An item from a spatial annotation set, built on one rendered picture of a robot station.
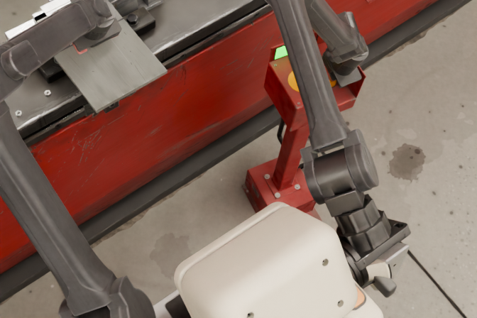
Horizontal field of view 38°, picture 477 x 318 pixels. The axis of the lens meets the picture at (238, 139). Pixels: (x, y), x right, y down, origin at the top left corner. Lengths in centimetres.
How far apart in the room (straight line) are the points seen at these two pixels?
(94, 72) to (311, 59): 55
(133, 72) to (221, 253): 65
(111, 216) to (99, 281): 142
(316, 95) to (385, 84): 169
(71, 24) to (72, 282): 45
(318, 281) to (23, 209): 39
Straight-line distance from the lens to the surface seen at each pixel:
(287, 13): 118
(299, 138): 204
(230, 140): 251
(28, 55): 98
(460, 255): 257
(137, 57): 153
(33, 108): 163
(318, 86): 114
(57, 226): 94
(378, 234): 113
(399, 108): 277
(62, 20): 119
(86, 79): 150
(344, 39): 153
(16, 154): 92
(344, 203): 111
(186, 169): 245
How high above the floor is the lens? 223
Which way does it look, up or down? 60 degrees down
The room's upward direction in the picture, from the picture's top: 9 degrees clockwise
